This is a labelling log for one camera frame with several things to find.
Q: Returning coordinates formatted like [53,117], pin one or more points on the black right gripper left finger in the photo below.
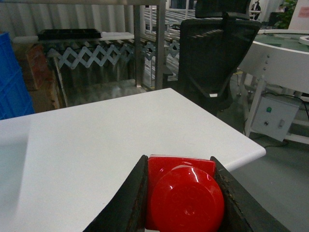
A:
[126,212]

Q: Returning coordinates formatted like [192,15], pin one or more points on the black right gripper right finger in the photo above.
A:
[242,212]

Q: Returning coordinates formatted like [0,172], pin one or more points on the red toy block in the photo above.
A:
[183,195]

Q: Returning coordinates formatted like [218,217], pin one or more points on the white control box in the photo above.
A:
[274,116]

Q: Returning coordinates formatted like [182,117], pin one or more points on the blue crate upper right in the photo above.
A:
[15,100]

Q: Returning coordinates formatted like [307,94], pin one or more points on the white round conveyor table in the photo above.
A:
[277,63]

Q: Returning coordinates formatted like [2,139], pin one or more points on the black mesh office chair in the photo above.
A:
[212,46]

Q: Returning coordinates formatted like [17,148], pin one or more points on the black plastic tray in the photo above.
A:
[61,34]

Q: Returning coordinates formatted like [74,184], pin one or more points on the grey scissor-frame roller conveyor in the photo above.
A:
[103,53]

